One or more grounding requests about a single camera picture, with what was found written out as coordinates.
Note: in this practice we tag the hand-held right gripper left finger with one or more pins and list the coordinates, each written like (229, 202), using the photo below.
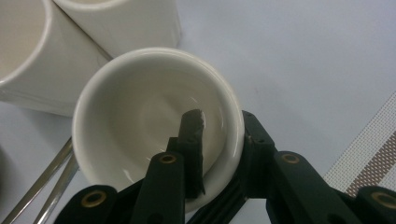
(193, 149)

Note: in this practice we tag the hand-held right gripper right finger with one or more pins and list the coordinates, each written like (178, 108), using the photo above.
(257, 155)

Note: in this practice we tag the white cup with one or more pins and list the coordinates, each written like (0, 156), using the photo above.
(140, 109)
(124, 25)
(46, 68)

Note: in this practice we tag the white table sheet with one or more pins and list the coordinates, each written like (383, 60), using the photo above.
(280, 46)

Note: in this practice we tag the striped grey placemat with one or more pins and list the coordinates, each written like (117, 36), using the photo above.
(373, 149)

